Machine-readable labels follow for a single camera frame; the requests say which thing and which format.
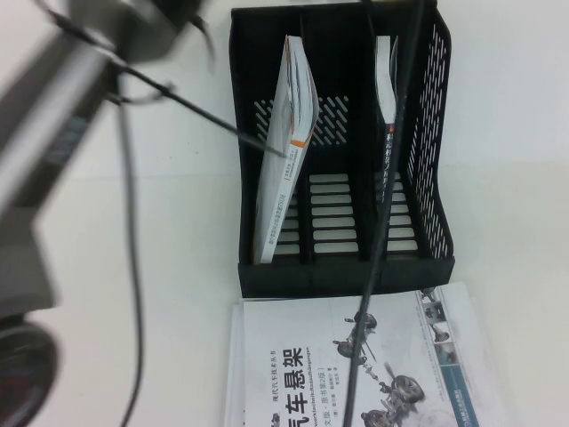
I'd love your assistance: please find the dark robot textbook colourful cover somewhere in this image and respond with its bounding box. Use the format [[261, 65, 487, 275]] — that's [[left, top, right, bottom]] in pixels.
[[372, 35, 404, 253]]

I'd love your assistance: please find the white book with orange stripe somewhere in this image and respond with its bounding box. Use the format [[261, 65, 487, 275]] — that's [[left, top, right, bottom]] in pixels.
[[253, 35, 319, 264]]

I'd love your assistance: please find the black plastic book stand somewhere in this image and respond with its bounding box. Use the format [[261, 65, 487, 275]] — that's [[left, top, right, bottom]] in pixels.
[[228, 4, 457, 298]]

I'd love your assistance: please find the white car suspension book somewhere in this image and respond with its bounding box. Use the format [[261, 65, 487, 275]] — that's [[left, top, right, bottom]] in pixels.
[[227, 282, 512, 427]]

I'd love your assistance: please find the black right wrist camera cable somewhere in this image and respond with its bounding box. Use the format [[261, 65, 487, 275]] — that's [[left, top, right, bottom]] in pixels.
[[345, 0, 424, 427]]

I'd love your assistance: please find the thin black wire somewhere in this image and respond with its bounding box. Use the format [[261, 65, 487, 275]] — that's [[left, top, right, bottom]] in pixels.
[[42, 6, 288, 159]]

